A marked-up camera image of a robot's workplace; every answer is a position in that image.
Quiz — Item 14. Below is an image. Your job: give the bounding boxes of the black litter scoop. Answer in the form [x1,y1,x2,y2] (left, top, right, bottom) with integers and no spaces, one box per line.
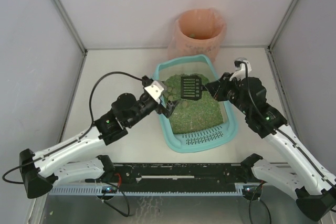
[181,75,207,101]

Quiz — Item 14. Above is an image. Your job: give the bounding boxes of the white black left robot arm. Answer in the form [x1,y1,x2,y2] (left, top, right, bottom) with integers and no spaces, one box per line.
[19,92,179,199]

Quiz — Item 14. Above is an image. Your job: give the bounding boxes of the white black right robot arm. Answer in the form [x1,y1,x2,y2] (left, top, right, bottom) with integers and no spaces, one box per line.
[202,73,335,221]

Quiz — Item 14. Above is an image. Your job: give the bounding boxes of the green cat litter pellets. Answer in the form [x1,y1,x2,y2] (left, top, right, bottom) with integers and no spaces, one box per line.
[164,74,226,134]

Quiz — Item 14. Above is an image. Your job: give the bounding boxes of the teal litter box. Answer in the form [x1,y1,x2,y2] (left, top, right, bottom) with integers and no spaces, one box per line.
[153,55,238,153]

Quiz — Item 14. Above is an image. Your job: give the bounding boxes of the orange lined waste bin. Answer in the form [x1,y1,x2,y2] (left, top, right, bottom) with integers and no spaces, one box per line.
[167,8,227,62]

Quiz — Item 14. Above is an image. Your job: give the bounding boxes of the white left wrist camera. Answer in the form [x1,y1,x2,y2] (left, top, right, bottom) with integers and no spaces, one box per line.
[144,80,167,104]

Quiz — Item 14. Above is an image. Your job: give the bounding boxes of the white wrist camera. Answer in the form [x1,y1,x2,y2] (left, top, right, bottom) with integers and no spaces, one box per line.
[229,57,251,81]
[144,80,167,104]

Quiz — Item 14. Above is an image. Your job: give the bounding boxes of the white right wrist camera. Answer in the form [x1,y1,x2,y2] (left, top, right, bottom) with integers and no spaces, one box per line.
[229,57,251,81]

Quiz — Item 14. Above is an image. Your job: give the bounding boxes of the black right camera cable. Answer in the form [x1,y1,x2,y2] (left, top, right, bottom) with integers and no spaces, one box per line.
[237,61,336,190]

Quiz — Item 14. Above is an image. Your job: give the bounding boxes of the black camera cable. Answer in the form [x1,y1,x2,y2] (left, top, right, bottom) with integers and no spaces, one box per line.
[237,61,336,190]
[2,71,152,185]

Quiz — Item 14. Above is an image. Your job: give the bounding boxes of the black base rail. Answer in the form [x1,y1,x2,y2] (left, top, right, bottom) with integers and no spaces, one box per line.
[99,162,263,192]

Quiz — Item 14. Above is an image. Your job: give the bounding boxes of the black left camera cable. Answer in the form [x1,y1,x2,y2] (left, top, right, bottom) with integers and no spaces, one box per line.
[2,71,152,185]

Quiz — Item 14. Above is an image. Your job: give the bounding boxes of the light blue cable duct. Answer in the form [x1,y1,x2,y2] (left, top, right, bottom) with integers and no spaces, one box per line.
[49,183,258,196]

